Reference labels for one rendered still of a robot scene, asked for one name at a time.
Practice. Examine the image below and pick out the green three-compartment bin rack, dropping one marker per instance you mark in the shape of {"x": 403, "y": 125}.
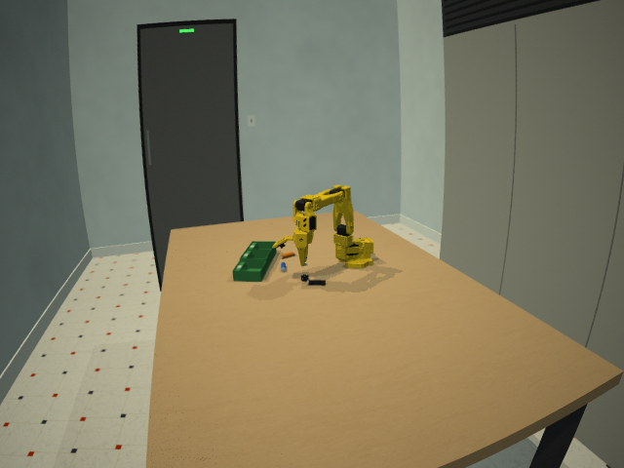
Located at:
{"x": 253, "y": 260}

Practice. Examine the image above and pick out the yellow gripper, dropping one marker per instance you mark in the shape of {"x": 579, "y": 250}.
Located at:
{"x": 301, "y": 239}

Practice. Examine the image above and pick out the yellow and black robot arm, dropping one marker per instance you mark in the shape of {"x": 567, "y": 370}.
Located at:
{"x": 345, "y": 247}

